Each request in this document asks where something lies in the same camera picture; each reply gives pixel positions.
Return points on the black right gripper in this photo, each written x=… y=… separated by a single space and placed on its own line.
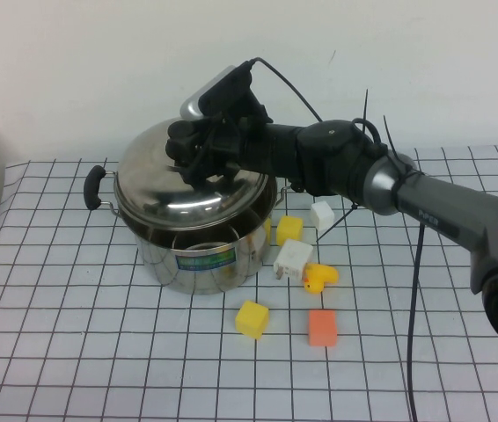
x=229 y=143

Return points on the steel lid with black knob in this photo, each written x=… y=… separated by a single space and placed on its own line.
x=152 y=193

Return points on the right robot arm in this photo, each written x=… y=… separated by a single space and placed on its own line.
x=442 y=206

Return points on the stainless steel cooking pot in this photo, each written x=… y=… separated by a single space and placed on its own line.
x=205 y=272

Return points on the yellow foam cube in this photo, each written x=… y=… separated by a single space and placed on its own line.
x=252 y=321
x=289 y=230

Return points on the white foam cube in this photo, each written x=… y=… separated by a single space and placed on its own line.
x=322 y=216

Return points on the white power adapter plug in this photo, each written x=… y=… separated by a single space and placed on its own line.
x=294 y=259

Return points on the black zip tie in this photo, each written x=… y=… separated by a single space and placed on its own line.
x=367 y=110
x=390 y=136
x=337 y=222

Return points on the yellow rubber duck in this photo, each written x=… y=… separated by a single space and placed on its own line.
x=322 y=276

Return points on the orange foam block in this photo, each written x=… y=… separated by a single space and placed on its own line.
x=322 y=329

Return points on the white black-grid tablecloth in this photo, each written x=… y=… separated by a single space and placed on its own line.
x=99 y=351

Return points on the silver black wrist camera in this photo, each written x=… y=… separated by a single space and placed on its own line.
x=214 y=92

